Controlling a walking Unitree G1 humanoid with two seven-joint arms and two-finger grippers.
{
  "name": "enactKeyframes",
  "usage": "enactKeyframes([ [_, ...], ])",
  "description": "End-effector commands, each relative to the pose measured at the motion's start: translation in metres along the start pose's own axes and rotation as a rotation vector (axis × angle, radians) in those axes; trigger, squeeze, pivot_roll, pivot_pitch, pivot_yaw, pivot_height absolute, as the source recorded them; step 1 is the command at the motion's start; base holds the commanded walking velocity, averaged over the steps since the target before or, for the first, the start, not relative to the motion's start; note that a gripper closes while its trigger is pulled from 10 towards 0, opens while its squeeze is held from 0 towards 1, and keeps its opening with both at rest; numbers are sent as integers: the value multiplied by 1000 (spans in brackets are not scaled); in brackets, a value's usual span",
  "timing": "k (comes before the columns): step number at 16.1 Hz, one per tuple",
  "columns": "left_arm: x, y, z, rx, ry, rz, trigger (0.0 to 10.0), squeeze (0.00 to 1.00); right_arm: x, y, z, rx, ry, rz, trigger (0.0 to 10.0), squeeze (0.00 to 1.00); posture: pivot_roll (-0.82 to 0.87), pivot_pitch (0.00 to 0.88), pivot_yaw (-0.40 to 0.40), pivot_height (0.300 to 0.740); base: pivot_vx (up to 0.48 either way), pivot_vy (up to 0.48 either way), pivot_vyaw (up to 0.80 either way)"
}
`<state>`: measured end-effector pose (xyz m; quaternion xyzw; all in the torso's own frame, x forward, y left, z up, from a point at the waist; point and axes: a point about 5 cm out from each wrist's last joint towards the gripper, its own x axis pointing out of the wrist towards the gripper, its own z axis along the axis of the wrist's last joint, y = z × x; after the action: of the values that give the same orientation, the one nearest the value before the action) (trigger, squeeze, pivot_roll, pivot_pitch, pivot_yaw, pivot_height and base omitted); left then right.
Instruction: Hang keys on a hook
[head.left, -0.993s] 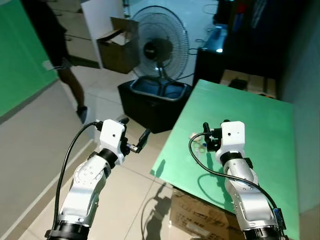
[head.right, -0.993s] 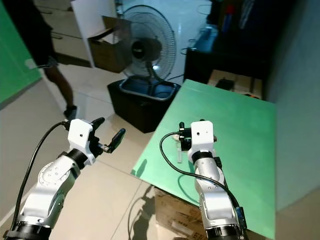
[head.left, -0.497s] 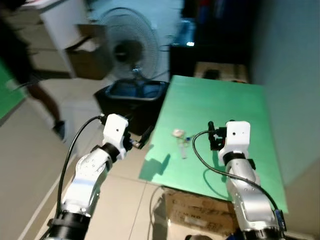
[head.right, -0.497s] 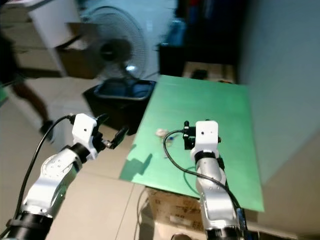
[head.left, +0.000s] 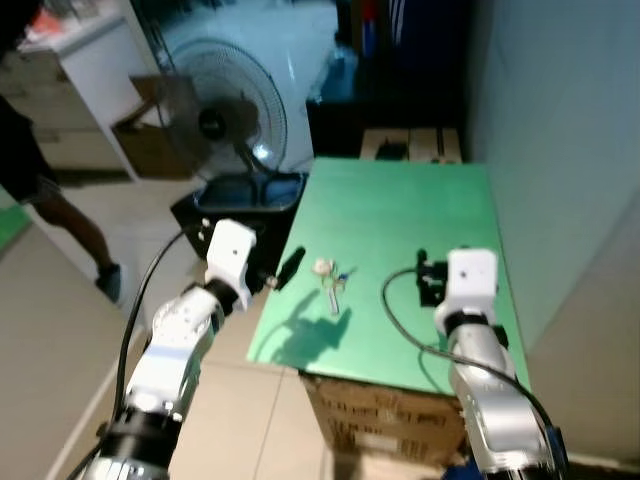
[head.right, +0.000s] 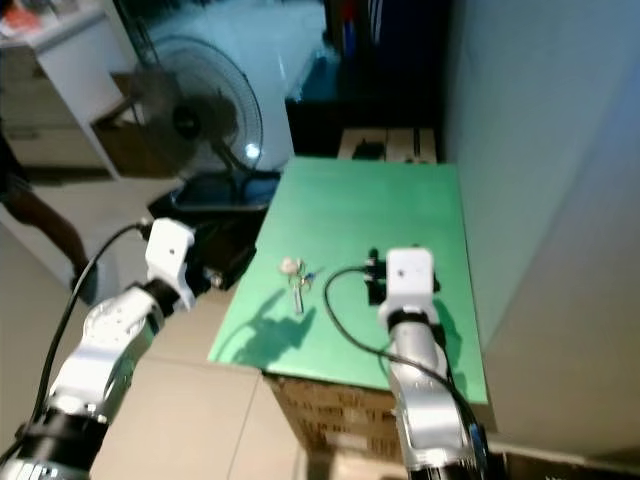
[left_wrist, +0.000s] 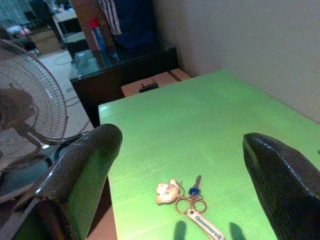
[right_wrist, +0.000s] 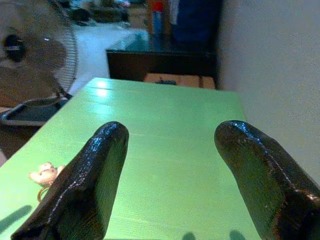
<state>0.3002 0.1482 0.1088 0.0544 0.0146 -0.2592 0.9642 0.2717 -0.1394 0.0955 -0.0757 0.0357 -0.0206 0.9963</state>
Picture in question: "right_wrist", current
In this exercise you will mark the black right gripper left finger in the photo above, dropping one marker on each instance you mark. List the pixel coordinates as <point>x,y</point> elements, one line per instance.
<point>82,185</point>

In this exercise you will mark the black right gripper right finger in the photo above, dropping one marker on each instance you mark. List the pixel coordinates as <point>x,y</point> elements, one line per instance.
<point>270,185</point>

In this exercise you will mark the cream teddy bear key charm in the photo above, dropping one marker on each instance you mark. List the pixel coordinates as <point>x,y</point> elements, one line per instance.
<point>46,173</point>

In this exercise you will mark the grey fan base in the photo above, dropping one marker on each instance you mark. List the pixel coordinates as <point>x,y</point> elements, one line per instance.
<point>27,113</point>

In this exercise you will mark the cardboard box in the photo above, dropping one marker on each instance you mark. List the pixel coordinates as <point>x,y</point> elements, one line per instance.
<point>182,80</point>

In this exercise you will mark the grey standing fan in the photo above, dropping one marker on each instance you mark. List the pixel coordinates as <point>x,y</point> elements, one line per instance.
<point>32,57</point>

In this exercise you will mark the dark glass-topped cabinet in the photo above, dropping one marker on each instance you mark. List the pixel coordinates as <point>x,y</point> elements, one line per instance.
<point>160,60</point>

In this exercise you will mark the dark blue container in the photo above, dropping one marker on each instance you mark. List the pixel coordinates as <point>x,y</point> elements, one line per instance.
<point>195,22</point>

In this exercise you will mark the blue spray can red cap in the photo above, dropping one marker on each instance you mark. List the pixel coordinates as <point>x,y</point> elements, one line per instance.
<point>158,17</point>

